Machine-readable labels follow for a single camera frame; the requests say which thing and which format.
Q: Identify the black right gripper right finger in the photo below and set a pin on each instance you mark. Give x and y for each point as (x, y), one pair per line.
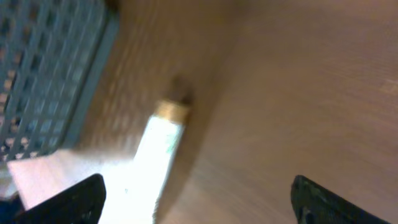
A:
(314, 204)

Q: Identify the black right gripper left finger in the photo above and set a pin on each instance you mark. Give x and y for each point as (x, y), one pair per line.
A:
(80, 204)

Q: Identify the white tube brown cap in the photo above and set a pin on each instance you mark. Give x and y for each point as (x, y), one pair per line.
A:
(134, 185)

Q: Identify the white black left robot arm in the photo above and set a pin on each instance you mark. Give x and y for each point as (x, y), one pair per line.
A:
(44, 177)

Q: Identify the grey plastic mesh basket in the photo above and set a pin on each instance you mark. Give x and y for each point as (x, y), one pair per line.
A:
(53, 53)

